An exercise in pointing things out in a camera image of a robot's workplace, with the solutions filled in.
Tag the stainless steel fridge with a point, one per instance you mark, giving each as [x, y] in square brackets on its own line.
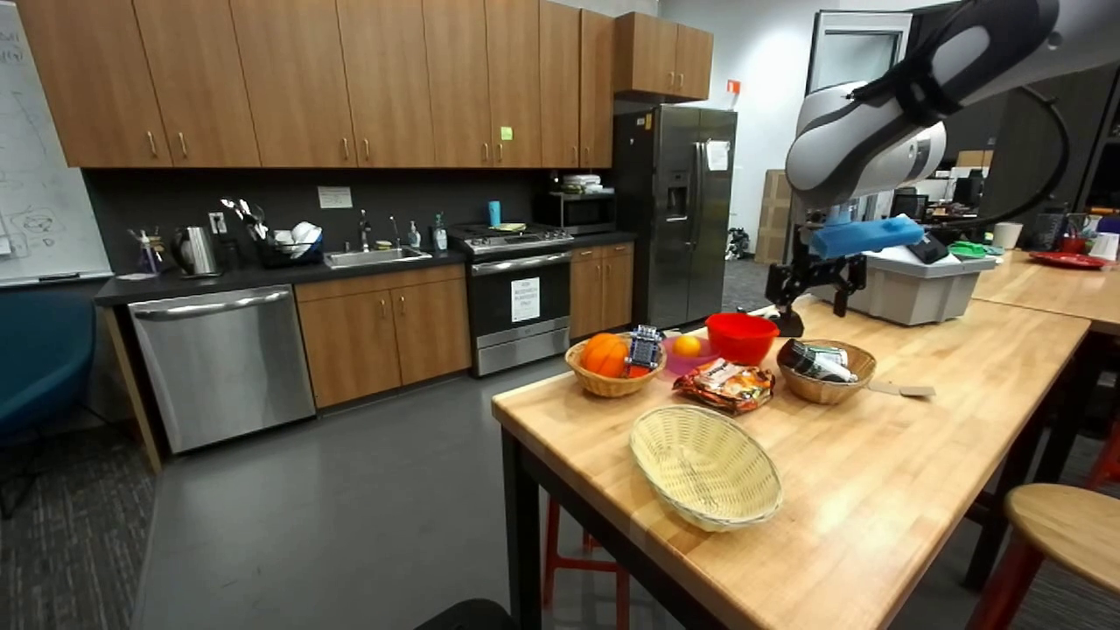
[669, 222]

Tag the green sticky note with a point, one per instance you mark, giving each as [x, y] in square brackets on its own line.
[506, 133]

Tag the white label spice container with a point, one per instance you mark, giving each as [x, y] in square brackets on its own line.
[830, 368]

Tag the grey plastic bin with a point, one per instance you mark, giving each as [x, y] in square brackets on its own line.
[913, 291]

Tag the stainless steel dishwasher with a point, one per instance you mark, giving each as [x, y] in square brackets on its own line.
[223, 368]

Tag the pink plastic plate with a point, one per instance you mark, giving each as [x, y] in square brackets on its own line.
[681, 365]

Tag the black tape dispenser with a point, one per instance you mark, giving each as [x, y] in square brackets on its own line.
[792, 323]

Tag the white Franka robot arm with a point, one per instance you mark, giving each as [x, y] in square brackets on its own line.
[898, 107]

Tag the white whiteboard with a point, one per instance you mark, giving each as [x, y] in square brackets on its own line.
[48, 152]

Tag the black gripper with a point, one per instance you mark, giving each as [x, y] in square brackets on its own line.
[827, 270]

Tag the white cup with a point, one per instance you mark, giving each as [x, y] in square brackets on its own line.
[1010, 234]

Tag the red plastic bowl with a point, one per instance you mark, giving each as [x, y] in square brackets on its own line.
[741, 337]

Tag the red plate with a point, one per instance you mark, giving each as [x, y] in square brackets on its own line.
[1068, 260]

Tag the stainless steel oven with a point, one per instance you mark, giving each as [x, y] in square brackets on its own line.
[521, 317]

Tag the soap bottle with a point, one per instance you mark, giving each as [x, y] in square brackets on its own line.
[442, 232]

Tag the orange fruit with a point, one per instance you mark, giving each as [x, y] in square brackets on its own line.
[688, 346]

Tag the brown wicker basket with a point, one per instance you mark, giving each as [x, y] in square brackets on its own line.
[606, 385]
[825, 388]

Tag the cream wicker basket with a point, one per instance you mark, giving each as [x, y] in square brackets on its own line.
[704, 466]

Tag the white paper on oven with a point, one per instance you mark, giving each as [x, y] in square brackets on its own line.
[528, 299]

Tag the wooden upper cabinets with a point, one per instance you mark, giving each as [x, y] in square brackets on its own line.
[317, 80]

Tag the steel kitchen sink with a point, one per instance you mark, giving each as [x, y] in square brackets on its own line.
[374, 260]

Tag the red metal stool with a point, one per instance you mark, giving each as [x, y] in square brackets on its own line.
[563, 560]

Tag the green lid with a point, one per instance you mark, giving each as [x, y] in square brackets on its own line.
[967, 249]

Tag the white paper on fridge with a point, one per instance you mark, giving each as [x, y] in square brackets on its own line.
[720, 156]

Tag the white wall outlet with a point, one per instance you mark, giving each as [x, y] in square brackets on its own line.
[335, 197]

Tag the small wooden upper cabinet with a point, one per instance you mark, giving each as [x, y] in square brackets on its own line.
[664, 58]

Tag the black microwave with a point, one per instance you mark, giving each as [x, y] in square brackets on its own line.
[580, 210]

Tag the black dish rack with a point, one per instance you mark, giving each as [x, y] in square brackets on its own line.
[283, 247]

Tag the silver kettle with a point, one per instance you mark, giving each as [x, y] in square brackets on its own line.
[198, 249]

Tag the wooden stool red legs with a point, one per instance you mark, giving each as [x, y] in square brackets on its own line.
[1068, 526]

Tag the cardboard boxes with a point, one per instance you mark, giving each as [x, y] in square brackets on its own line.
[774, 215]

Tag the teal chair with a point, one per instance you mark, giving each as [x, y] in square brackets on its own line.
[41, 361]

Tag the orange noodle packet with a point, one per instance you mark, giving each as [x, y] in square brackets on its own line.
[725, 385]

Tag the black handheld device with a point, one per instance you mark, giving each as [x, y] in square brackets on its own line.
[930, 249]

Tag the blue grey toy block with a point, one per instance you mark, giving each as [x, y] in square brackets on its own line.
[647, 346]

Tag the glass door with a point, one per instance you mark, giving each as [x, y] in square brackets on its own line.
[859, 53]

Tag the orange toy basketball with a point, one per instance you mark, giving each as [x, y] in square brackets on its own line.
[603, 355]

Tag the blue cup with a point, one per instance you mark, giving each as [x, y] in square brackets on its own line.
[494, 215]

